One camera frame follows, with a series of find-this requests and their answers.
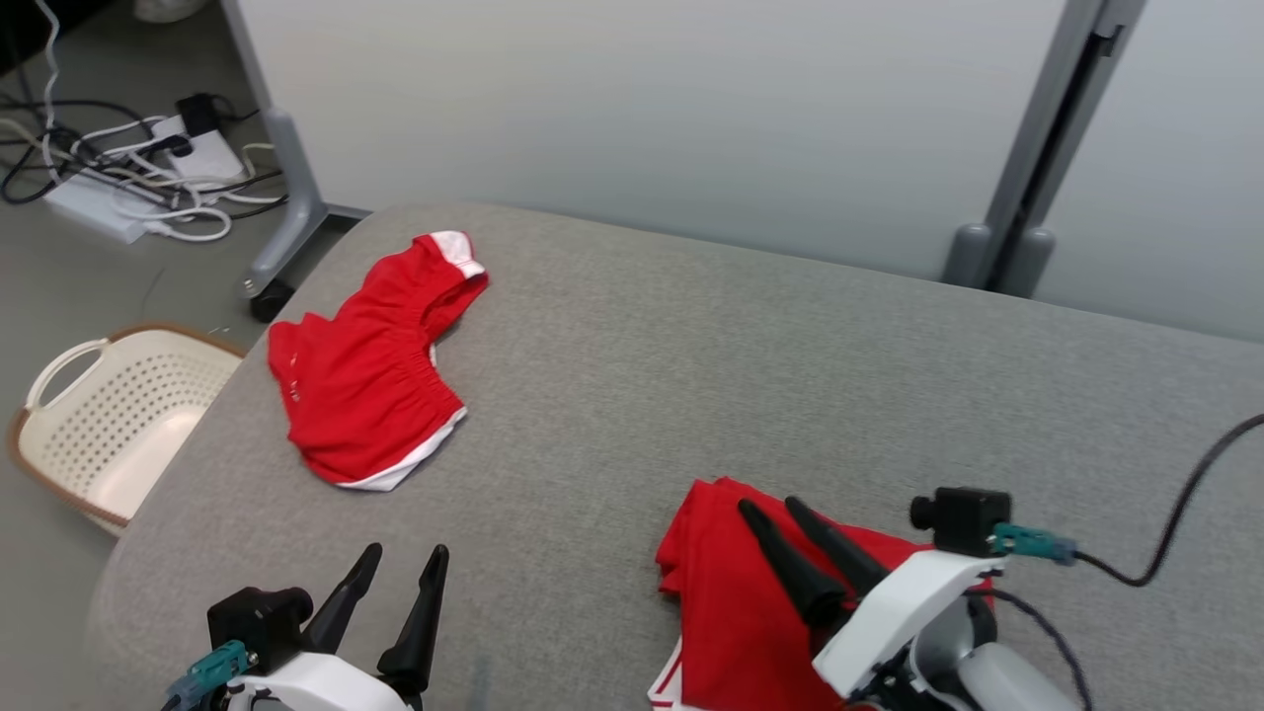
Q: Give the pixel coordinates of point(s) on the black caster wheel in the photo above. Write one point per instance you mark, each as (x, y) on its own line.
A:
(269, 301)

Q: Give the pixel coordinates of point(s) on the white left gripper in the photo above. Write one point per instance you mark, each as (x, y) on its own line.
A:
(316, 686)

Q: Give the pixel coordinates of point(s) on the grey partition leg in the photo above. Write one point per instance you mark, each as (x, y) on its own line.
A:
(291, 178)

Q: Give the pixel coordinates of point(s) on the teal right camera connector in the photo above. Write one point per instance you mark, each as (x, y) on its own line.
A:
(1027, 541)

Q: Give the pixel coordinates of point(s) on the teal left camera connector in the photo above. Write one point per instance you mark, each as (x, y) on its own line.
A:
(217, 662)

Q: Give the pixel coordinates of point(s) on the teal camera connector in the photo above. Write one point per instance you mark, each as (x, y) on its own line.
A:
(1027, 541)
(217, 662)

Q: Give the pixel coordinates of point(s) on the red shorts with white stripes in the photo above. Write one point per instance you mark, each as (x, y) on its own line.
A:
(365, 395)

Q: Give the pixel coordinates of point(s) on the red jersey with white cuffs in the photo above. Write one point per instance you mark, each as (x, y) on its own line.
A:
(731, 612)

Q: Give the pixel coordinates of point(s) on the cream perforated laundry basket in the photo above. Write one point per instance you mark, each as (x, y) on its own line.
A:
(109, 425)

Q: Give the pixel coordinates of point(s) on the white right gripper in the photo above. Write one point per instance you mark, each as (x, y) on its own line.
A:
(899, 617)

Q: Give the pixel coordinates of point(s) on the black power adapter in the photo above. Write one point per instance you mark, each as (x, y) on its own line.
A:
(200, 114)

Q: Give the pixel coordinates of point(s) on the grey partition post with feet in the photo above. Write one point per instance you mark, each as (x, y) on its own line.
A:
(1027, 148)

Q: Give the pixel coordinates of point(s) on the white power strip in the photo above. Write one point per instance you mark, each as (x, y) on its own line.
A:
(89, 207)

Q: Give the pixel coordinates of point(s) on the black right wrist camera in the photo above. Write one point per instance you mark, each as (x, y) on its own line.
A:
(963, 518)

